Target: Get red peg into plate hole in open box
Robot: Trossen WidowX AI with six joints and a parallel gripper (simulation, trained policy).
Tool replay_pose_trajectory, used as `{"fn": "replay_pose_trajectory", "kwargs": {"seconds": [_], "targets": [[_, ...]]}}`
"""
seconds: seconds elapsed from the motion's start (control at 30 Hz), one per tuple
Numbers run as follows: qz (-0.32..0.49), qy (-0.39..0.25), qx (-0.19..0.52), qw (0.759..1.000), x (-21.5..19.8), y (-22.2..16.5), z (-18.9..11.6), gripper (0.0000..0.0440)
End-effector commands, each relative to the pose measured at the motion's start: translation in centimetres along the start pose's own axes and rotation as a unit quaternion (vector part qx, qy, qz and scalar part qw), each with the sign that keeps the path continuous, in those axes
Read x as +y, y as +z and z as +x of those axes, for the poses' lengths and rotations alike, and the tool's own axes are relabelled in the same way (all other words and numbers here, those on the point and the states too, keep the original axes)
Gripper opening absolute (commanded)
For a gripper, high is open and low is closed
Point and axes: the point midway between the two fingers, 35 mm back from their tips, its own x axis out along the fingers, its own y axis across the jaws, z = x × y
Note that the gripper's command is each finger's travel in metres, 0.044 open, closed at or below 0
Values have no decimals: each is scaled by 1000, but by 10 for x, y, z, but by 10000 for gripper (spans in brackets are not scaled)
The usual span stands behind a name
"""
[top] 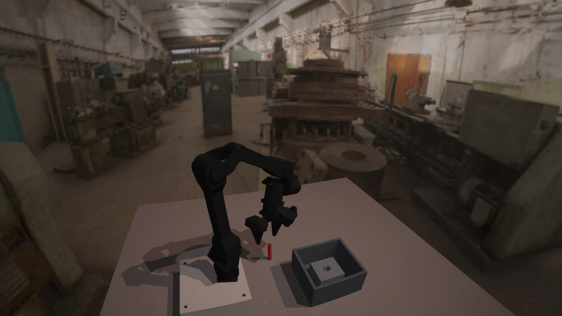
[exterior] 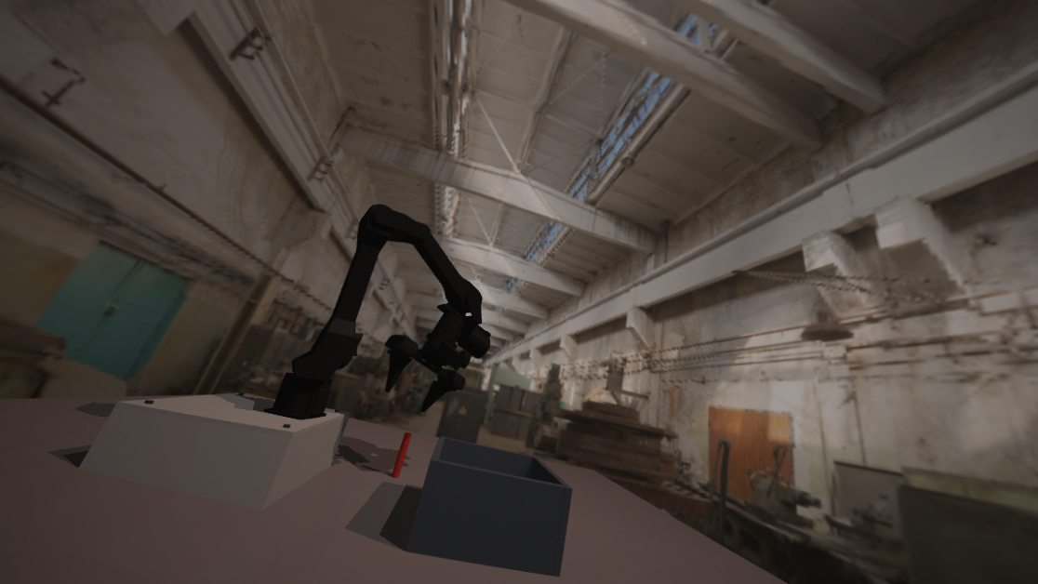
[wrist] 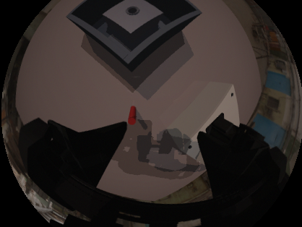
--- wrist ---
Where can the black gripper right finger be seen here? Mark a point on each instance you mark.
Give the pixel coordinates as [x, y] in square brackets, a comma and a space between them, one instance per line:
[224, 163]

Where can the red peg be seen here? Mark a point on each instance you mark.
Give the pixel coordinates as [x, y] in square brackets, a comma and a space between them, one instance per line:
[132, 115]

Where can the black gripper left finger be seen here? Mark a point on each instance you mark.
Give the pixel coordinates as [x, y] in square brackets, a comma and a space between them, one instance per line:
[92, 149]

